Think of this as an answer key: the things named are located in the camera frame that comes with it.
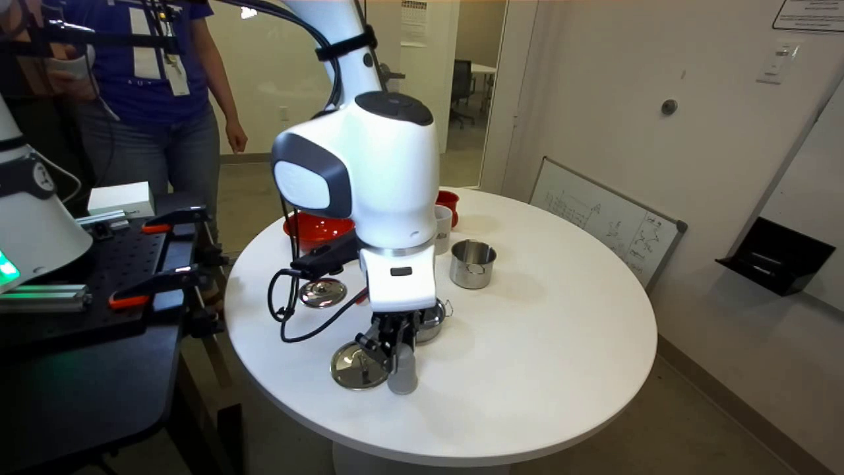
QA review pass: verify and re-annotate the steel pot with handles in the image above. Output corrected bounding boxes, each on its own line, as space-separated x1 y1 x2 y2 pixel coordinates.
447 241 496 291

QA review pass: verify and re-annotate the person in blue shirt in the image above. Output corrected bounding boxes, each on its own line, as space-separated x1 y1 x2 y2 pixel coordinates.
1 0 248 216

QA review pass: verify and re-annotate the flat steel lid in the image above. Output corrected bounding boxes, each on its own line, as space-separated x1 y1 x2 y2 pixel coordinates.
299 277 346 308

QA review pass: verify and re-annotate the black orange clamp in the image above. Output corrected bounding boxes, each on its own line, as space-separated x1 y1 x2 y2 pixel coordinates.
107 207 228 311

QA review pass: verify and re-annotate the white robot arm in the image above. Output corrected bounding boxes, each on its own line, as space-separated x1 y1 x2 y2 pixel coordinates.
224 0 437 357

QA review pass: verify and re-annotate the black side cart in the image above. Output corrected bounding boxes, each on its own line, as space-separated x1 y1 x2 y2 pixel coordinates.
0 208 232 475

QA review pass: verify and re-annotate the red bowl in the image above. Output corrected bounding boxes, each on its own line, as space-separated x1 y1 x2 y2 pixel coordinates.
282 212 352 254

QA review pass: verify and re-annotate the small steel pot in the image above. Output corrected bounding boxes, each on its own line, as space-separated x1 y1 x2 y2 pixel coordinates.
413 300 450 345

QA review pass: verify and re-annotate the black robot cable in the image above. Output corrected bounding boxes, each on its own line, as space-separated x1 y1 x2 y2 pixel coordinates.
263 234 371 345

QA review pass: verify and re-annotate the steel lid with knob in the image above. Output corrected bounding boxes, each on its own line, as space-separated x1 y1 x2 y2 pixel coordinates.
328 340 393 389

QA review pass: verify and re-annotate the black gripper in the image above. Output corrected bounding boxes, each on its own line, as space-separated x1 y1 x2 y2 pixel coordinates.
364 308 433 360

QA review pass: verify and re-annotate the leaning whiteboard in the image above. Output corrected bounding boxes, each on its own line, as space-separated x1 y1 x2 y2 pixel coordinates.
529 158 686 287

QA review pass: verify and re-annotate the red cup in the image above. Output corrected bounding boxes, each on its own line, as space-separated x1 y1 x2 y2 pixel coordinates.
434 189 458 228

